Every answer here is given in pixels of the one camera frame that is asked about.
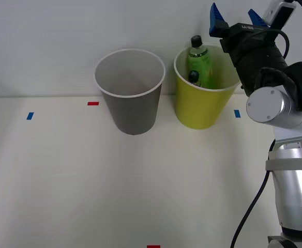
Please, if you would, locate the green bottle with black cap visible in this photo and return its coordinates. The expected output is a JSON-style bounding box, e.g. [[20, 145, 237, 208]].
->
[[187, 70, 203, 87], [187, 35, 214, 89]]

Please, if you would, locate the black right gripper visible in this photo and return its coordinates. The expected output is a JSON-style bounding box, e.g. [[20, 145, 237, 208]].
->
[[208, 2, 280, 57]]

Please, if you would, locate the grey plastic waste bin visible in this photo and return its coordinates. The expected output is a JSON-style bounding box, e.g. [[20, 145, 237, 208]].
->
[[93, 48, 167, 136]]

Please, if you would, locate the yellow-green plastic waste bin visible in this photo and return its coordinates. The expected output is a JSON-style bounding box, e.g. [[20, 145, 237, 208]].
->
[[173, 44, 243, 130]]

